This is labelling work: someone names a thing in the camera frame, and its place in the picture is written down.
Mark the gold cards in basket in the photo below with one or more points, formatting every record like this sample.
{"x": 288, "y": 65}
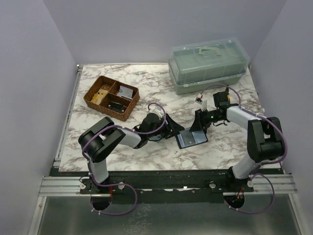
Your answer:
{"x": 99, "y": 96}

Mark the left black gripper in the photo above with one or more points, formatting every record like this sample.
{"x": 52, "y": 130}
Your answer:
{"x": 171, "y": 129}

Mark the aluminium frame rail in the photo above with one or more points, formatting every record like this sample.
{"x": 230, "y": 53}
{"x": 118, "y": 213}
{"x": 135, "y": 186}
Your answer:
{"x": 59, "y": 152}

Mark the black leather card holder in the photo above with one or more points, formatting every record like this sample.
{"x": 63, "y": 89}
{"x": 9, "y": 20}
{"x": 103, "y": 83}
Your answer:
{"x": 186, "y": 138}

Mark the black metal base rail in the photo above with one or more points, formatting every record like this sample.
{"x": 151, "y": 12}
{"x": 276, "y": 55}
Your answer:
{"x": 151, "y": 187}

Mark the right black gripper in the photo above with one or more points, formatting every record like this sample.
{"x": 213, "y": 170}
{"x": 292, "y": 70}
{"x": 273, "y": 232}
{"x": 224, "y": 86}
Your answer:
{"x": 197, "y": 125}

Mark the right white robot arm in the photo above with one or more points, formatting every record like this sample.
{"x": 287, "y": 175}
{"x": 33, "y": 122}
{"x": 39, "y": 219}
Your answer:
{"x": 265, "y": 142}

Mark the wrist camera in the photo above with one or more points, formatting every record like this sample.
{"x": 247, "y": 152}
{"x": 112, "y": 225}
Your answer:
{"x": 159, "y": 112}
{"x": 202, "y": 103}

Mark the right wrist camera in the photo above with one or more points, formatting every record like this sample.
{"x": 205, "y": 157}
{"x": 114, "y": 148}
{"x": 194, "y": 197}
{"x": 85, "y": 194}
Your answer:
{"x": 202, "y": 103}

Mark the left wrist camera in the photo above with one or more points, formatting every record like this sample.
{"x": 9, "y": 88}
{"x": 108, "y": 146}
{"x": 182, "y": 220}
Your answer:
{"x": 159, "y": 112}

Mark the green plastic storage box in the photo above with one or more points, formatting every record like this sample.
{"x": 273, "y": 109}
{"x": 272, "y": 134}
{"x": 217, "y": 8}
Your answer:
{"x": 194, "y": 67}

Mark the yellow handled pliers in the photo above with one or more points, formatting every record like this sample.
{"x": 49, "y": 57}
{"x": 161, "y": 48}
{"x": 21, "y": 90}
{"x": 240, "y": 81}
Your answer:
{"x": 227, "y": 94}

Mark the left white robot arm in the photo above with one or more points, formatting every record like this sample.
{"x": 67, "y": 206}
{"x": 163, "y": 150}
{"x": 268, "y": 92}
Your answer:
{"x": 101, "y": 139}

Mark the brown woven divided basket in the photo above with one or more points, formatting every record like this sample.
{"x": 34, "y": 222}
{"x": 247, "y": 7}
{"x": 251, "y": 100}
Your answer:
{"x": 112, "y": 86}

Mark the black item in basket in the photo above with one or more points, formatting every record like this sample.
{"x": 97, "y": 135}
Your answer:
{"x": 116, "y": 107}

